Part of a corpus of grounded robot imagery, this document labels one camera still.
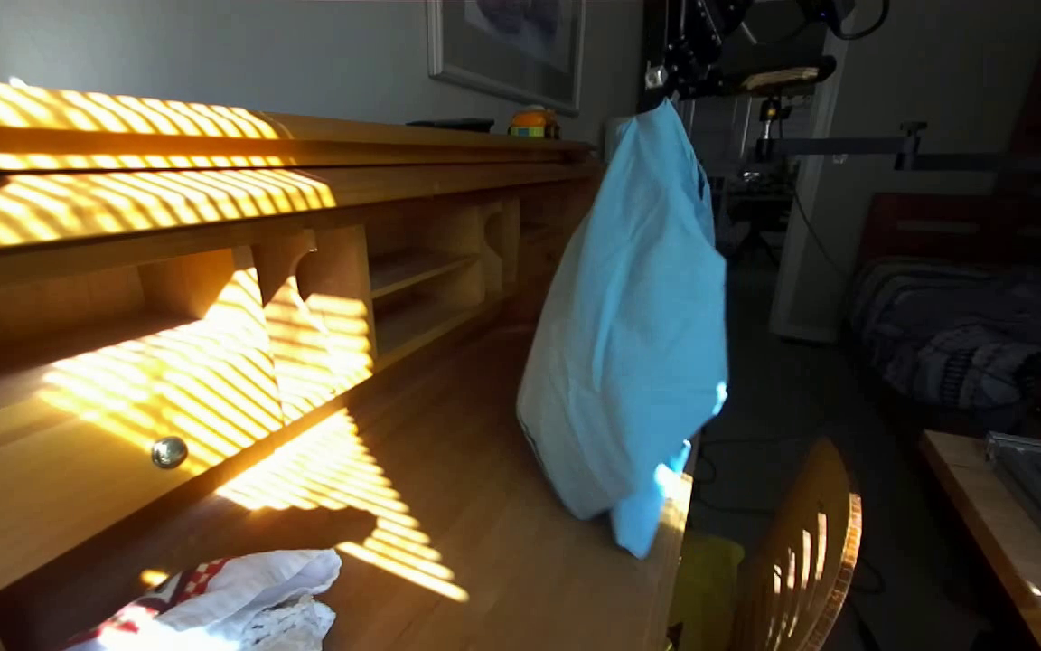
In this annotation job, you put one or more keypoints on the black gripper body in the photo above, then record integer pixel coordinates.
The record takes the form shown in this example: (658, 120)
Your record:
(688, 49)

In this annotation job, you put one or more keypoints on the light blue cloth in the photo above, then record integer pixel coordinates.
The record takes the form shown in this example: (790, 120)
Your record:
(631, 339)

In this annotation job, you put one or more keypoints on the wooden roll-top desk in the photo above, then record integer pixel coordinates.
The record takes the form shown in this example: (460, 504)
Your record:
(485, 531)

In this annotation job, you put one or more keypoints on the white red crumpled cloth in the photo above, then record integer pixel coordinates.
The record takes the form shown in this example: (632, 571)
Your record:
(255, 591)

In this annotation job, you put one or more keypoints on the small wooden desk drawer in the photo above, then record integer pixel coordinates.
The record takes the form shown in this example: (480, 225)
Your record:
(62, 495)

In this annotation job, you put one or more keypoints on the small orange object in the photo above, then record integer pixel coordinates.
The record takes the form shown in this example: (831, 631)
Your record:
(531, 123)

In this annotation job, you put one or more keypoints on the bed with striped blanket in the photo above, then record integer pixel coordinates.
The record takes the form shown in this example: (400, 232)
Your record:
(966, 339)

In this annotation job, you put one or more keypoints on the wooden spindle chair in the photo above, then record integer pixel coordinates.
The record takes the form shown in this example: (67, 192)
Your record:
(803, 543)

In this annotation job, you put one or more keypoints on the yellow bin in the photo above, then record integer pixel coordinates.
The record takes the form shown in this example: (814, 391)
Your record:
(706, 591)

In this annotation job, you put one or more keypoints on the wooden side table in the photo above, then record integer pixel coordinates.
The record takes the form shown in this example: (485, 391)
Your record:
(1002, 543)

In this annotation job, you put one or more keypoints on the round metal drawer knob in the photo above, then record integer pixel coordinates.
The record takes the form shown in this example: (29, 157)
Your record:
(168, 455)

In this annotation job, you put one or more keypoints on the black camera tripod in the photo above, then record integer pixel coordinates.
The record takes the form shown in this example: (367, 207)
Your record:
(772, 130)

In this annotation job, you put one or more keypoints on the framed wall picture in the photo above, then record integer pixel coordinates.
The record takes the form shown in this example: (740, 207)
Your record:
(508, 49)

